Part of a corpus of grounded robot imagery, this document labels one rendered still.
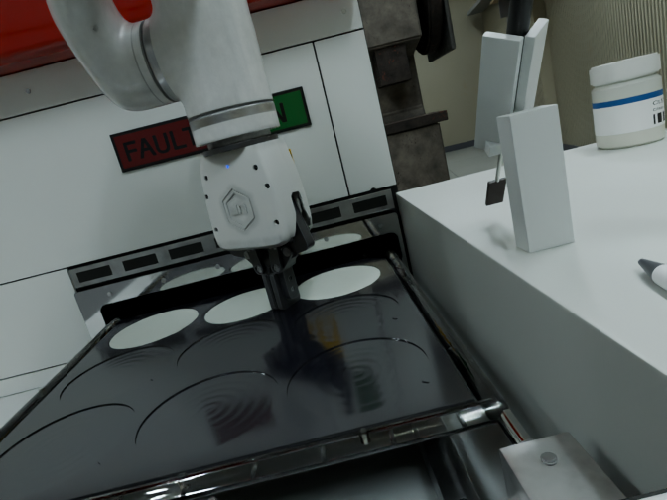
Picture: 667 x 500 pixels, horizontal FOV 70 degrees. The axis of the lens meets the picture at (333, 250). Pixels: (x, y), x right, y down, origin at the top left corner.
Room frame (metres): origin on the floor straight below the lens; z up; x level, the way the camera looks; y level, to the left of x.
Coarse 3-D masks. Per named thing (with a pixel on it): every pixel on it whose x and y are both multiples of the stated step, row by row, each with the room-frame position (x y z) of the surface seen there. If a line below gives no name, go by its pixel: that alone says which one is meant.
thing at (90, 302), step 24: (384, 216) 0.62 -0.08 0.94; (336, 240) 0.62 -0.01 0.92; (192, 264) 0.62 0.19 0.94; (216, 264) 0.62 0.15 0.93; (240, 264) 0.62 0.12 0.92; (96, 288) 0.62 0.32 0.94; (120, 288) 0.62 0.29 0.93; (144, 288) 0.62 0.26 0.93; (168, 288) 0.62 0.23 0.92; (96, 312) 0.62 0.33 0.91
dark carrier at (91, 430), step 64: (128, 320) 0.58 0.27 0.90; (256, 320) 0.46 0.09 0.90; (320, 320) 0.42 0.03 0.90; (384, 320) 0.39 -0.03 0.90; (64, 384) 0.42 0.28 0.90; (128, 384) 0.39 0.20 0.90; (192, 384) 0.36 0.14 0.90; (256, 384) 0.33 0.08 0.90; (320, 384) 0.31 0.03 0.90; (384, 384) 0.29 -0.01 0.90; (448, 384) 0.27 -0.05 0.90; (0, 448) 0.33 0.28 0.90; (64, 448) 0.31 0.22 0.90; (128, 448) 0.28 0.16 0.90; (192, 448) 0.27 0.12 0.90; (256, 448) 0.25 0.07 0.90
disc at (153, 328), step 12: (168, 312) 0.57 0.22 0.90; (180, 312) 0.56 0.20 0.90; (192, 312) 0.54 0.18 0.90; (132, 324) 0.56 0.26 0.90; (144, 324) 0.54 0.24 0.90; (156, 324) 0.53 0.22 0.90; (168, 324) 0.52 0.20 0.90; (180, 324) 0.51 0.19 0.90; (120, 336) 0.52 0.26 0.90; (132, 336) 0.51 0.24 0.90; (144, 336) 0.50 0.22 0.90; (156, 336) 0.49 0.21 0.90; (120, 348) 0.48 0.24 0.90
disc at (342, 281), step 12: (324, 276) 0.56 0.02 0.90; (336, 276) 0.54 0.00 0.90; (348, 276) 0.53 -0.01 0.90; (360, 276) 0.52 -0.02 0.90; (372, 276) 0.51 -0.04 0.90; (300, 288) 0.53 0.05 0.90; (312, 288) 0.52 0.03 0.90; (324, 288) 0.51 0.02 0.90; (336, 288) 0.50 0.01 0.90; (348, 288) 0.49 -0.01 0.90; (360, 288) 0.48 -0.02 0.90
